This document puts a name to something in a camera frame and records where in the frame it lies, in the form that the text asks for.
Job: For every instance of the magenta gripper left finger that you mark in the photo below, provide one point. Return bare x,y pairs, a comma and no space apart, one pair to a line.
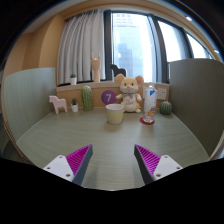
73,166

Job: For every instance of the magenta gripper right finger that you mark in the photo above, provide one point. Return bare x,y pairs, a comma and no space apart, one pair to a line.
152,166

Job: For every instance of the clear plastic water bottle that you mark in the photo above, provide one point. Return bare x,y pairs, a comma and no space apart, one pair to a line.
150,95

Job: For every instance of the red round coaster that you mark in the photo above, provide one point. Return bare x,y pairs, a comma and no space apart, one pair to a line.
145,122

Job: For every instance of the small round green cactus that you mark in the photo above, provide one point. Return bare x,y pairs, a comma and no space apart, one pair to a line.
165,108

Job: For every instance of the small potted plant on desk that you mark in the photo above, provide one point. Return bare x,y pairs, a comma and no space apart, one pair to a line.
74,105

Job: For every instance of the pink wooden horse figure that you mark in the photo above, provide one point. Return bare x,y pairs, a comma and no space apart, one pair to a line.
58,103

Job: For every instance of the pale yellow cup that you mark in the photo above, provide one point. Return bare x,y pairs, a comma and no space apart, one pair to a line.
114,113

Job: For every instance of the tall green ceramic cactus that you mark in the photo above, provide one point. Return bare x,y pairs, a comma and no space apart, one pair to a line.
87,98

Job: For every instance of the purple round number sign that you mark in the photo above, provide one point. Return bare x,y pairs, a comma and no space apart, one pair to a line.
108,97

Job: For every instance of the left grey desk divider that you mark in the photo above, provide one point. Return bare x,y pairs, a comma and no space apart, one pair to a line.
26,98

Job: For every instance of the grey desk divider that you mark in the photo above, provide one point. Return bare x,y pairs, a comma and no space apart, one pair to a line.
197,95
26,98

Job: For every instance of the beige plush mouse toy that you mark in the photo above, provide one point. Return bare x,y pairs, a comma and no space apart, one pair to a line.
129,92

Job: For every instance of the small potted plant on sill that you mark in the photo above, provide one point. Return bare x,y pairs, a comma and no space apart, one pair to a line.
73,79

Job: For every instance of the right grey desk divider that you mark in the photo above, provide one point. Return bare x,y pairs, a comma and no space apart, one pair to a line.
197,95

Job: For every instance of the black horse figure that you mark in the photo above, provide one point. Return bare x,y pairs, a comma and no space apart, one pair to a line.
117,70

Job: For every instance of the wooden hand sculpture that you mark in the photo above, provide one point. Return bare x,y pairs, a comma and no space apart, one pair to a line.
96,64

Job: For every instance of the grey curtain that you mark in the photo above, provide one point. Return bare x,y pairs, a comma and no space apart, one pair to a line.
83,36

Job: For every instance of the white wall socket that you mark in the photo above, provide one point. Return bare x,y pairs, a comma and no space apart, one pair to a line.
161,93

